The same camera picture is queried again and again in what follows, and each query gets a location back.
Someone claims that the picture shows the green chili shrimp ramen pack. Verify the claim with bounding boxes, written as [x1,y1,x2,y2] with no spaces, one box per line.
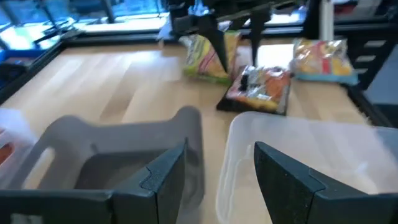
[179,30,242,85]

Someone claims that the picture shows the blue beef ramen pack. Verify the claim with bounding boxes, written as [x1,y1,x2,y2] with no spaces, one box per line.
[290,37,358,85]

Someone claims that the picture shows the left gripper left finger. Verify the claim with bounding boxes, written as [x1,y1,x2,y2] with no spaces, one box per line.
[113,139,188,224]

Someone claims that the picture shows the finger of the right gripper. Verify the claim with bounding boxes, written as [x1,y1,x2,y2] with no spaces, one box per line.
[198,14,230,74]
[248,8,271,68]

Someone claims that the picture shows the dark grey plastic bin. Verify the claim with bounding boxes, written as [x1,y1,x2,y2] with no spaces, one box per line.
[9,105,206,195]

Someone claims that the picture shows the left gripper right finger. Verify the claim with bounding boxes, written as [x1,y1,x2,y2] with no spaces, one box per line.
[254,141,371,224]

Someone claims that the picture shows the black fire noodle pack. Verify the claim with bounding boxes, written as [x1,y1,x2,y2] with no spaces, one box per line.
[216,65,292,116]

